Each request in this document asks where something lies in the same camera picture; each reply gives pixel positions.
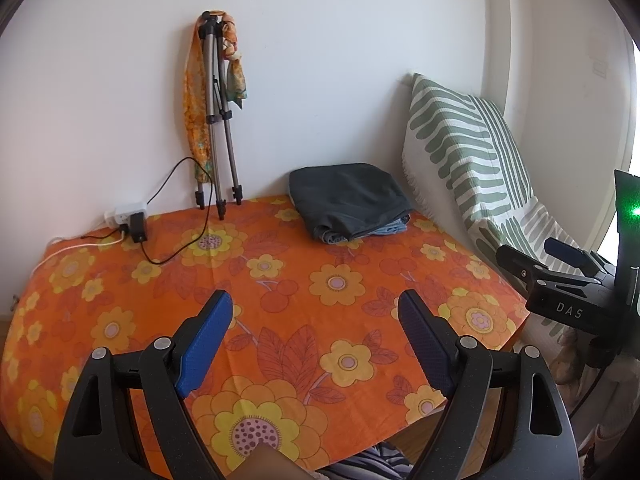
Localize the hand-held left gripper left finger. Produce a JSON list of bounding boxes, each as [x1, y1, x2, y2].
[[52, 289, 235, 480]]

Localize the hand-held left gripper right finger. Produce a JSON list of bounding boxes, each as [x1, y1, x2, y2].
[[399, 289, 582, 480]]

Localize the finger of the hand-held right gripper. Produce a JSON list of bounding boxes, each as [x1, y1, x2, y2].
[[495, 244, 587, 305], [544, 237, 614, 281]]

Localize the dark grey pants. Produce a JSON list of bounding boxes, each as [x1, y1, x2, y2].
[[289, 162, 415, 242]]

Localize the person's right forearm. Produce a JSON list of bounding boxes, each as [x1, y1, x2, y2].
[[582, 350, 640, 471]]

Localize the orange floral tablecloth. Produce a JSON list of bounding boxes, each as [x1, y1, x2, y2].
[[0, 195, 532, 476]]

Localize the folded light blue jeans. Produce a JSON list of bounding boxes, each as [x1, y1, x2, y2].
[[322, 217, 412, 246]]

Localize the black power adapter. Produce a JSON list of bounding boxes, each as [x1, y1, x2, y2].
[[129, 212, 149, 243]]

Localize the person's striped clothing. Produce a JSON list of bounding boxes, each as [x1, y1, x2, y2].
[[325, 447, 416, 480]]

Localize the person's leg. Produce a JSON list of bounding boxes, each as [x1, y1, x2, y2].
[[235, 447, 312, 480]]

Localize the white power strip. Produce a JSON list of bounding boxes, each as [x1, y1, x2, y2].
[[104, 201, 149, 226]]

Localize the silver tripod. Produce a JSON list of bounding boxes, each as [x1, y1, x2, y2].
[[192, 12, 244, 221]]

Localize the orange floral scarf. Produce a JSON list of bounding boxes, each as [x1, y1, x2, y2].
[[182, 9, 249, 183]]

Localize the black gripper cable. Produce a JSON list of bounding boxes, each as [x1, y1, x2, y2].
[[570, 354, 622, 417]]

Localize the white cable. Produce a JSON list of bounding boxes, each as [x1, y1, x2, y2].
[[9, 225, 132, 313]]

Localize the black adapter cable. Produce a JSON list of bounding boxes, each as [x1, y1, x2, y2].
[[141, 156, 213, 266]]

